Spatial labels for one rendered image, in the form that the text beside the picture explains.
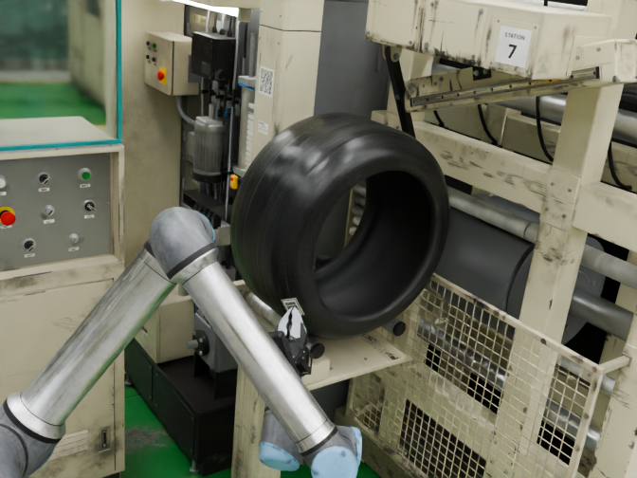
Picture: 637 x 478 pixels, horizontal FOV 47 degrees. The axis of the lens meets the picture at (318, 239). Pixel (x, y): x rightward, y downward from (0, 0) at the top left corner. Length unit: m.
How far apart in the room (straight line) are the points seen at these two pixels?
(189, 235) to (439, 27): 0.84
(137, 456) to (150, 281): 1.47
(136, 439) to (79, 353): 1.45
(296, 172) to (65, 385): 0.70
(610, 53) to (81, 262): 1.59
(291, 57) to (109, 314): 0.85
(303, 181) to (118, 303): 0.50
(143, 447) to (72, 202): 1.14
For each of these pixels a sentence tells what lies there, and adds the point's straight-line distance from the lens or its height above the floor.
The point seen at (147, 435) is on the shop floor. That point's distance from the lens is 3.11.
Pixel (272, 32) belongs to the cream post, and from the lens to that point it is 2.05.
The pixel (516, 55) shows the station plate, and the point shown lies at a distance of 1.74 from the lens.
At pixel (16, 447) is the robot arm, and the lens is 1.69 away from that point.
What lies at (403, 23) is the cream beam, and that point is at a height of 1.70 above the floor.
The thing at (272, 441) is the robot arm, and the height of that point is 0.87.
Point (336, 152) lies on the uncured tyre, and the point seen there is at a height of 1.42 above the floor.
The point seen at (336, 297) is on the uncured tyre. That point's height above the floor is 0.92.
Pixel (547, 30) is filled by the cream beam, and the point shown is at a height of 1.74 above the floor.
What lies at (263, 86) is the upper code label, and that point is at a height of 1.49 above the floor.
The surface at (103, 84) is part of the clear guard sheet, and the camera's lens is 2.23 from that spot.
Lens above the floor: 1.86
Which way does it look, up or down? 21 degrees down
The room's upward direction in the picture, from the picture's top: 6 degrees clockwise
